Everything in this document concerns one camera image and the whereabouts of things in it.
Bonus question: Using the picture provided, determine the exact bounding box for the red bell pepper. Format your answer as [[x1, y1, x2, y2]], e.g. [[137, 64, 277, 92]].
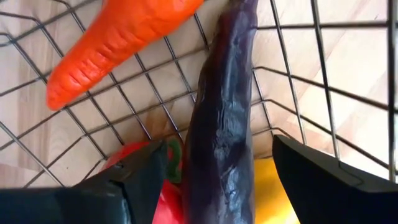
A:
[[101, 138, 184, 224]]

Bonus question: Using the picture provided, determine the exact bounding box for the yellow bell pepper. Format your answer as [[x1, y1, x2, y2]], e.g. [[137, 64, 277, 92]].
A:
[[254, 157, 301, 224]]

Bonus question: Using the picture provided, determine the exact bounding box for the long purple eggplant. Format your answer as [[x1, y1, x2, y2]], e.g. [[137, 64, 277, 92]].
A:
[[181, 0, 259, 224]]

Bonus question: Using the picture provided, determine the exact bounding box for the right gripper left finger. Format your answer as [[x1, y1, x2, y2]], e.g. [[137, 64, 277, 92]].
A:
[[0, 140, 169, 224]]

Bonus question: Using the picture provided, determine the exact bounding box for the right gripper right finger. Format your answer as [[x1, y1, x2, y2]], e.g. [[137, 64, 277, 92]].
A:
[[272, 134, 398, 224]]

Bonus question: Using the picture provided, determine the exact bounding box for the metal wire basket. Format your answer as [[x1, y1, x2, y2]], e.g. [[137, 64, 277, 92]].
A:
[[0, 0, 398, 224]]

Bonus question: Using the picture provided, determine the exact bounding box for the orange carrot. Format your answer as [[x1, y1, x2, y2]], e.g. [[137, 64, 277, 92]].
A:
[[45, 0, 205, 111]]

